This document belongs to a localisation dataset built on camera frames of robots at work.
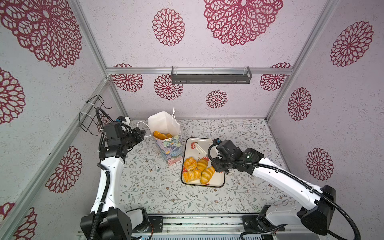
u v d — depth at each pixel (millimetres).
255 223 719
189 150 1001
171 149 840
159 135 933
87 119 734
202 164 900
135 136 662
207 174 874
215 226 734
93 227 353
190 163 907
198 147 779
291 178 440
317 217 385
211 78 864
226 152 566
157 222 771
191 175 858
